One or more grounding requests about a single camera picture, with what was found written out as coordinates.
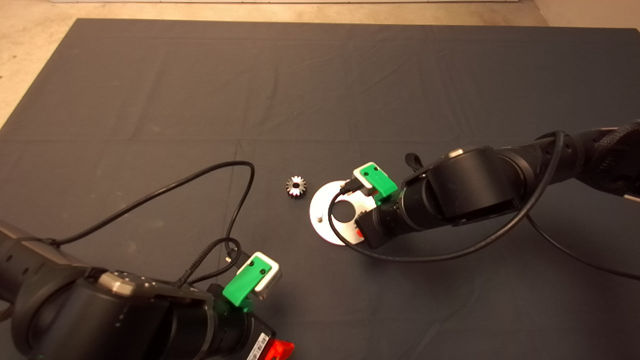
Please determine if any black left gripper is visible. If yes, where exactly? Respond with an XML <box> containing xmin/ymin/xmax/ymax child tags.
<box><xmin>209</xmin><ymin>283</ymin><xmax>296</xmax><ymax>360</ymax></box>

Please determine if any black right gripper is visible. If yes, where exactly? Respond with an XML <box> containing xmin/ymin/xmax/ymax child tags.
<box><xmin>355</xmin><ymin>187</ymin><xmax>418</xmax><ymax>249</ymax></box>

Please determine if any steel planetary gear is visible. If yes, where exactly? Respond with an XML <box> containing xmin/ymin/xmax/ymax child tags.
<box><xmin>285</xmin><ymin>175</ymin><xmax>308</xmax><ymax>200</ymax></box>

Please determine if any round metal carrier plate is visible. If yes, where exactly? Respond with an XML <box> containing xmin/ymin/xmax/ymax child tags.
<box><xmin>309</xmin><ymin>180</ymin><xmax>368</xmax><ymax>246</ymax></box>

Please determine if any dark grey table cloth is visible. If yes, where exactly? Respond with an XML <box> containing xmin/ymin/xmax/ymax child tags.
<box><xmin>0</xmin><ymin>19</ymin><xmax>640</xmax><ymax>360</ymax></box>

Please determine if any right smooth black camera cable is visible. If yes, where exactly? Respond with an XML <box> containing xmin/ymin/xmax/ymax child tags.
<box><xmin>327</xmin><ymin>131</ymin><xmax>640</xmax><ymax>281</ymax></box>

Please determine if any smooth black camera cable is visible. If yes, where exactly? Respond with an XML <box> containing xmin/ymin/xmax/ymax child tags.
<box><xmin>50</xmin><ymin>160</ymin><xmax>256</xmax><ymax>262</ymax></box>
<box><xmin>327</xmin><ymin>131</ymin><xmax>640</xmax><ymax>281</ymax></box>

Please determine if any right green camera mount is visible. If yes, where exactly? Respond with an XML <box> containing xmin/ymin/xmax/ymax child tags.
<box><xmin>361</xmin><ymin>163</ymin><xmax>399</xmax><ymax>205</ymax></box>

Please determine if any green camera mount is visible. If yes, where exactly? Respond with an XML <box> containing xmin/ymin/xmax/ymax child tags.
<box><xmin>222</xmin><ymin>255</ymin><xmax>273</xmax><ymax>307</ymax></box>
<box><xmin>361</xmin><ymin>163</ymin><xmax>399</xmax><ymax>205</ymax></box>

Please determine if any right silver camera box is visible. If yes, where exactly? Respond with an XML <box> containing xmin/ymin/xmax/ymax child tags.
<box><xmin>352</xmin><ymin>161</ymin><xmax>376</xmax><ymax>197</ymax></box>

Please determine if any silver camera box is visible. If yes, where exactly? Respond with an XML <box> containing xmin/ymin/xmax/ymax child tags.
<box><xmin>352</xmin><ymin>161</ymin><xmax>376</xmax><ymax>197</ymax></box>
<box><xmin>239</xmin><ymin>251</ymin><xmax>282</xmax><ymax>300</ymax></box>

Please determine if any left silver camera box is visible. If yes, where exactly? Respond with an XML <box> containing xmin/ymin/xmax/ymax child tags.
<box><xmin>239</xmin><ymin>251</ymin><xmax>282</xmax><ymax>300</ymax></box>

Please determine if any left green camera mount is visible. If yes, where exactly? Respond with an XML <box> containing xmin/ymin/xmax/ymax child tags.
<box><xmin>222</xmin><ymin>255</ymin><xmax>273</xmax><ymax>307</ymax></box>

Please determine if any right braided cable loop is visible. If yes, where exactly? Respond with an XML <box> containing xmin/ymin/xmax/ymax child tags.
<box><xmin>404</xmin><ymin>152</ymin><xmax>426</xmax><ymax>173</ymax></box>

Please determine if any left thin braided cable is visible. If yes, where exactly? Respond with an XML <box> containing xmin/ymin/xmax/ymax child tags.
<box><xmin>177</xmin><ymin>236</ymin><xmax>251</xmax><ymax>287</ymax></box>

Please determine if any left smooth black camera cable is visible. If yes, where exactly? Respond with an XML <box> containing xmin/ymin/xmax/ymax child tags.
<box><xmin>50</xmin><ymin>160</ymin><xmax>256</xmax><ymax>262</ymax></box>

